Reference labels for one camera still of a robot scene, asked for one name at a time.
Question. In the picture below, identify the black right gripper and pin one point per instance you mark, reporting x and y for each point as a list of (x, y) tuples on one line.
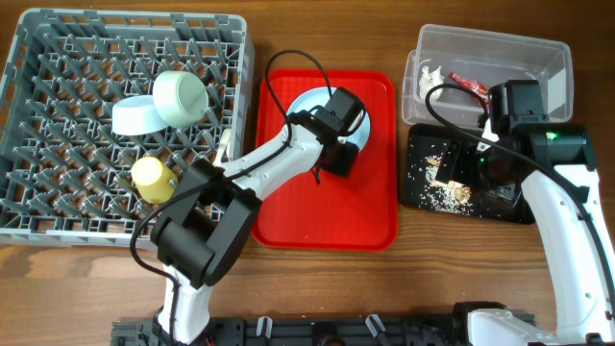
[(455, 163)]

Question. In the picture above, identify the small light blue saucer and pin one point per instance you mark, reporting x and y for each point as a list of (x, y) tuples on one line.
[(136, 116)]

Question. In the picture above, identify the clear plastic waste bin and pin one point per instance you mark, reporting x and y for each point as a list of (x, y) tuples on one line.
[(491, 58)]

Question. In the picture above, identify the black plastic food-waste tray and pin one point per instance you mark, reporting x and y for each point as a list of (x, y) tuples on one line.
[(504, 202)]

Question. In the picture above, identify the red plastic serving tray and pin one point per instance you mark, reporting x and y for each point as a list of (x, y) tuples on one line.
[(357, 213)]

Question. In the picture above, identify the white tissue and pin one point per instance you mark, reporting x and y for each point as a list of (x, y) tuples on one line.
[(429, 79)]

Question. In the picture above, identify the rice and food scraps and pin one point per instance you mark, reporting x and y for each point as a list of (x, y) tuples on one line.
[(421, 190)]

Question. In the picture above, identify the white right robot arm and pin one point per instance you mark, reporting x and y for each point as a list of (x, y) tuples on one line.
[(556, 169)]

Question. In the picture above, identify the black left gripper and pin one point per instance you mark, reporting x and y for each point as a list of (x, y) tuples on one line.
[(346, 163)]

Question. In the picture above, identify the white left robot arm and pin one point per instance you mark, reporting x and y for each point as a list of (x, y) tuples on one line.
[(202, 229)]

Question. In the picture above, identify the grey plastic dishwasher rack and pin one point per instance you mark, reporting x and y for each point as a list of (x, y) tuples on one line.
[(65, 175)]

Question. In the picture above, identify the red snack wrapper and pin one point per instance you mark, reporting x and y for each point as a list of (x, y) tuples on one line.
[(474, 85)]

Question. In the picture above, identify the large light blue plate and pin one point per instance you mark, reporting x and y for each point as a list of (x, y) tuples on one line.
[(318, 97)]

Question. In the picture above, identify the white plastic fork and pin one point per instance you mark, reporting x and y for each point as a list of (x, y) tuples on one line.
[(222, 146)]

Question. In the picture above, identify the light green bowl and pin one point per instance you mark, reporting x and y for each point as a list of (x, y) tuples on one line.
[(180, 98)]

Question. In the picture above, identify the yellow plastic cup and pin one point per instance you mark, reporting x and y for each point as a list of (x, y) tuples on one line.
[(153, 180)]

